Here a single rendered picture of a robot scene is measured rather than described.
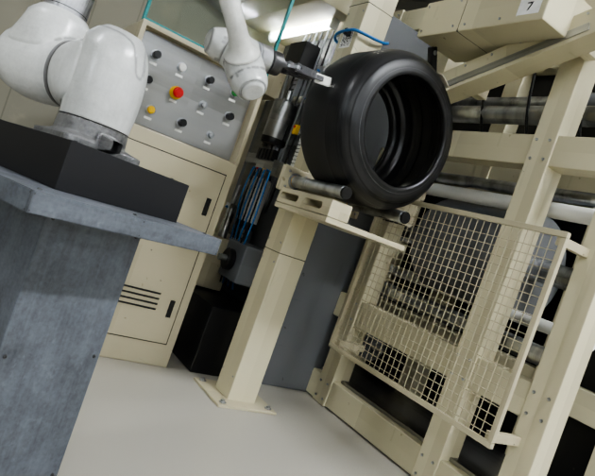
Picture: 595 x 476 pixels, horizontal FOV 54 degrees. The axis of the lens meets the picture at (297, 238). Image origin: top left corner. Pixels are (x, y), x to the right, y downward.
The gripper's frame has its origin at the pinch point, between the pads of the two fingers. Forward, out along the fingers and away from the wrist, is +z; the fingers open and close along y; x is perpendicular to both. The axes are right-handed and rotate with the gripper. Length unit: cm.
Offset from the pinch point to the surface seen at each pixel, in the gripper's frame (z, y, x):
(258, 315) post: 11, 25, 89
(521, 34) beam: 61, -24, -32
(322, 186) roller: 9.8, -0.4, 34.4
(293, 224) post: 17, 25, 51
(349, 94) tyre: 5.3, -10.8, 3.9
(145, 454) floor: -43, -23, 118
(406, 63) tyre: 24.2, -11.8, -11.8
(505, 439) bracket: 58, -61, 99
